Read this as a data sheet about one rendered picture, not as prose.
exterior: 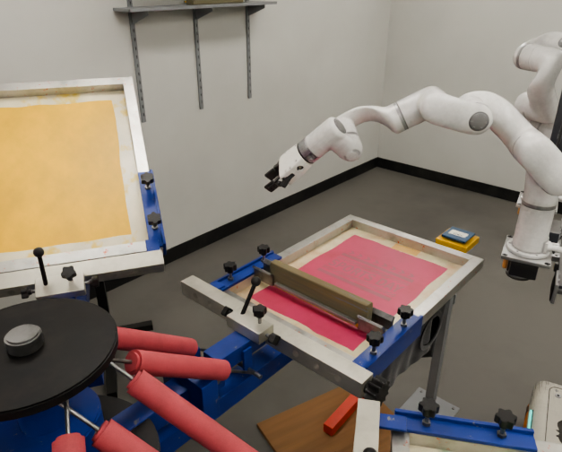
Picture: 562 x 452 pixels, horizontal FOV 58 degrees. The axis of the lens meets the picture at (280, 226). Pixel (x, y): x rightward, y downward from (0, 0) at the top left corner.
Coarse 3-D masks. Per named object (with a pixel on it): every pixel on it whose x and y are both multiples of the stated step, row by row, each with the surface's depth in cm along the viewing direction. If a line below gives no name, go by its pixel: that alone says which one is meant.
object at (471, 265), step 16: (336, 224) 210; (352, 224) 215; (368, 224) 210; (304, 240) 197; (320, 240) 200; (400, 240) 201; (416, 240) 197; (288, 256) 187; (448, 256) 189; (464, 256) 186; (464, 272) 176; (240, 288) 171; (448, 288) 167; (432, 304) 159; (336, 352) 138
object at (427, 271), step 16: (400, 256) 193; (416, 272) 183; (432, 272) 183; (352, 288) 173; (416, 288) 173; (384, 304) 165; (400, 304) 165; (304, 320) 157; (320, 320) 157; (336, 320) 157; (336, 336) 150; (352, 336) 150
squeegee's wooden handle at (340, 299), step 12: (276, 264) 168; (276, 276) 169; (288, 276) 165; (300, 276) 161; (312, 276) 160; (300, 288) 163; (312, 288) 159; (324, 288) 155; (336, 288) 154; (324, 300) 157; (336, 300) 154; (348, 300) 150; (360, 300) 148; (348, 312) 152; (360, 312) 149
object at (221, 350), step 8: (232, 336) 137; (240, 336) 137; (216, 344) 134; (224, 344) 134; (232, 344) 134; (240, 344) 134; (248, 344) 135; (256, 344) 138; (208, 352) 131; (216, 352) 131; (224, 352) 131; (232, 352) 131; (240, 352) 134; (232, 360) 132; (240, 360) 135
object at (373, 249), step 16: (352, 240) 205; (368, 240) 205; (320, 256) 193; (336, 256) 193; (368, 256) 193; (384, 256) 193; (272, 288) 173; (272, 304) 165; (288, 304) 165; (304, 304) 165
